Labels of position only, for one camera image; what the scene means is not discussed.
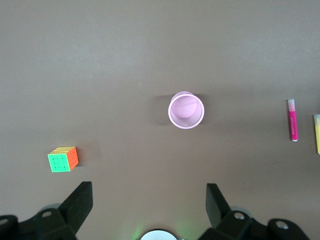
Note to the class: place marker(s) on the pink plastic cup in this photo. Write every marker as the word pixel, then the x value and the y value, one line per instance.
pixel 186 111

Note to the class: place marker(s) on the colourful puzzle cube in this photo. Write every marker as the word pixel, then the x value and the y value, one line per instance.
pixel 60 161

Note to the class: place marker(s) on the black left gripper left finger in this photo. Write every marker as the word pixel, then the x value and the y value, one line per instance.
pixel 75 207

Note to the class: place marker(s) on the yellow highlighter marker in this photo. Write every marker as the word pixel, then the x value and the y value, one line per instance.
pixel 317 135

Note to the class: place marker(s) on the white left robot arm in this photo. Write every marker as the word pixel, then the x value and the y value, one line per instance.
pixel 158 236

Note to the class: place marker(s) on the pink highlighter marker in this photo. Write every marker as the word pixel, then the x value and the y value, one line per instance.
pixel 292 122

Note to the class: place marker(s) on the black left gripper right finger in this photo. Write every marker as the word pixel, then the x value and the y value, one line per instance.
pixel 220 212

